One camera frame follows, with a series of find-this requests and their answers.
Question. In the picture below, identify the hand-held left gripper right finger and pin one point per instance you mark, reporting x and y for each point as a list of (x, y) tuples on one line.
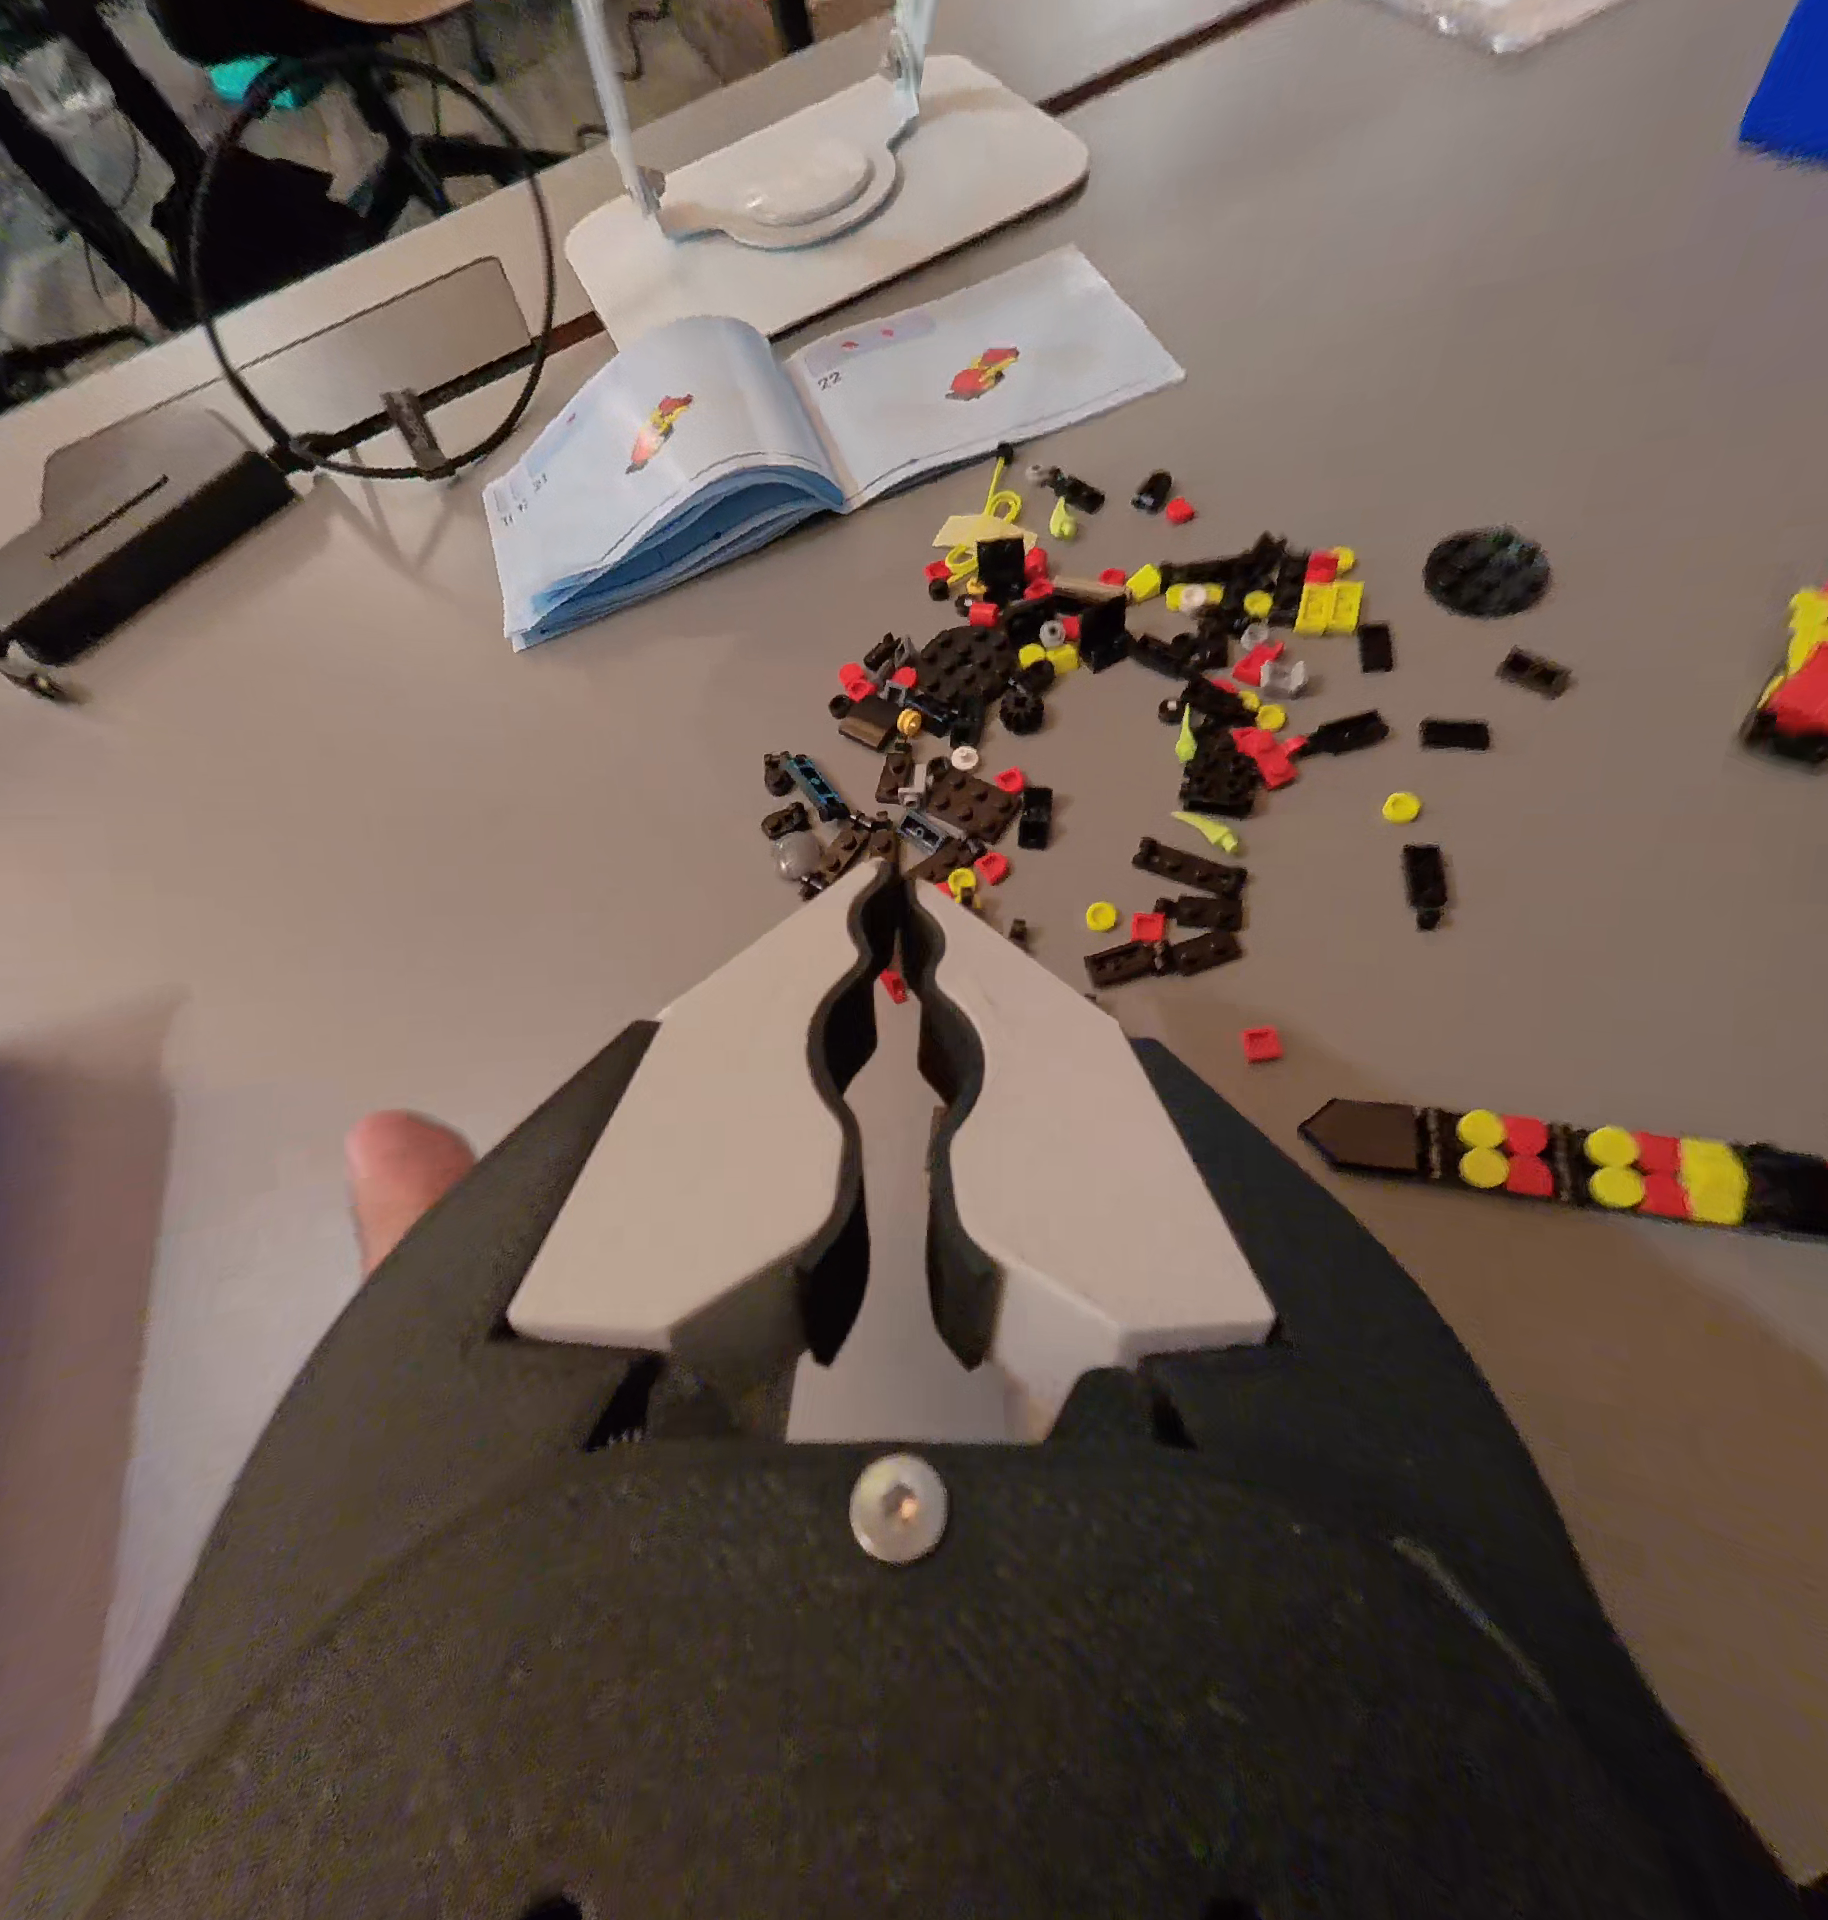
[(1108, 1201)]

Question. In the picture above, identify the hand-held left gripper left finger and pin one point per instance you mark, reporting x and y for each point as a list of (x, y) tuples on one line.
[(676, 1186)]

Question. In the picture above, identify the pile of lego pieces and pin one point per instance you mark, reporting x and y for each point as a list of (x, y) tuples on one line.
[(1095, 659)]

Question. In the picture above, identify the yellow red lego car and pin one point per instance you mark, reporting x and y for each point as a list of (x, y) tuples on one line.
[(1816, 678)]

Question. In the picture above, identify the long black red yellow lego build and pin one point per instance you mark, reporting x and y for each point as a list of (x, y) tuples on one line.
[(1604, 1171)]

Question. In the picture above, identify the black round lego plate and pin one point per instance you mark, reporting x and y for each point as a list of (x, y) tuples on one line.
[(1483, 573)]

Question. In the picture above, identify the open lego instruction booklet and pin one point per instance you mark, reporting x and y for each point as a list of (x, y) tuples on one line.
[(704, 450)]

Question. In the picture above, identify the person's left hand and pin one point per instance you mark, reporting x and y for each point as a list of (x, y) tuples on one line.
[(404, 1177)]

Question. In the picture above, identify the black flat device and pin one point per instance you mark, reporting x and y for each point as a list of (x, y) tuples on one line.
[(134, 541)]

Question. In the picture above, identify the white stand base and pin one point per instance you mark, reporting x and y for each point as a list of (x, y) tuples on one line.
[(926, 194)]

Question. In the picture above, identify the clear plastic bag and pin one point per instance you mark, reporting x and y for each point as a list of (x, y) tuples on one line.
[(1502, 20)]

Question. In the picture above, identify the blue plastic bin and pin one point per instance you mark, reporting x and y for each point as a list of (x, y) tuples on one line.
[(1823, 74)]

